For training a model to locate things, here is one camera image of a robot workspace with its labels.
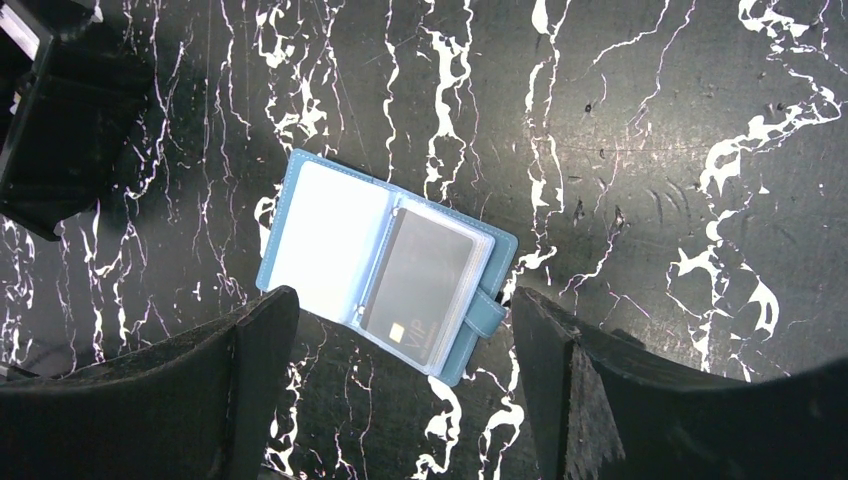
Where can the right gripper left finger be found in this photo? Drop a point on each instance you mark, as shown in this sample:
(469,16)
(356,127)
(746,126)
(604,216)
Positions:
(197,405)

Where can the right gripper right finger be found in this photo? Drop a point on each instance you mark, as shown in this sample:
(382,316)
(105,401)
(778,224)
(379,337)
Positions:
(602,407)

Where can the black credit card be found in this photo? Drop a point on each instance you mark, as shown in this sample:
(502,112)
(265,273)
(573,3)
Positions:
(413,296)

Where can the blue card holder wallet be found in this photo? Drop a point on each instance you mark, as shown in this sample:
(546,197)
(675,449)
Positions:
(329,232)

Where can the black plastic card box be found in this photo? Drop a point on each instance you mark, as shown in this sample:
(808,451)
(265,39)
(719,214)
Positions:
(70,95)

